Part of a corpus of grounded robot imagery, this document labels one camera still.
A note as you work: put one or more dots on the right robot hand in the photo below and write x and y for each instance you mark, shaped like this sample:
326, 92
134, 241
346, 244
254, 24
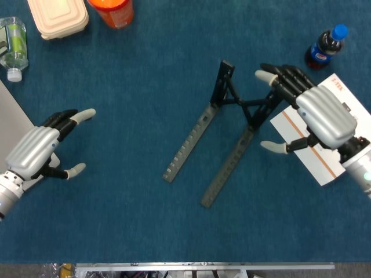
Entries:
327, 116

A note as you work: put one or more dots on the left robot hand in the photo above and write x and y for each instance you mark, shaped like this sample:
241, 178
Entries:
32, 150

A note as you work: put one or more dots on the black folding laptop stand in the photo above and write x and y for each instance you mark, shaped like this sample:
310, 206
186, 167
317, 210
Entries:
188, 144

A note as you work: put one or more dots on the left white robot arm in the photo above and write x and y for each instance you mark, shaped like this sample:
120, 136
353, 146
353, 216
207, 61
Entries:
7, 194

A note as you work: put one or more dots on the grey closed laptop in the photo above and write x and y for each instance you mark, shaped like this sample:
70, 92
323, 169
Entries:
11, 116

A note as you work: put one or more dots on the cola bottle with blue cap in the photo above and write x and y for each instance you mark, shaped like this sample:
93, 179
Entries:
323, 47

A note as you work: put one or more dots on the clear green-label water bottle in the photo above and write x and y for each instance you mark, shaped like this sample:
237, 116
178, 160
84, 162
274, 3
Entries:
14, 43

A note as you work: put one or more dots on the blue felt table cloth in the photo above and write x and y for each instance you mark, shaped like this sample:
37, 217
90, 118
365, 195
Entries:
116, 226

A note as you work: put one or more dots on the crumpled clear plastic bag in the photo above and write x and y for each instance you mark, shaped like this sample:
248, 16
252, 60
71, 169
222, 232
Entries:
50, 271

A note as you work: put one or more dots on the yellow object under table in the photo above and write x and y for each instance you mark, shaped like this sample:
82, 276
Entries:
66, 270

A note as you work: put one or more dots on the beige lidded food container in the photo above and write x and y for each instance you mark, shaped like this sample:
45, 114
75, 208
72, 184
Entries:
58, 17

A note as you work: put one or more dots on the aluminium frame rail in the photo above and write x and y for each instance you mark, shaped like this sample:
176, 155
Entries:
203, 266

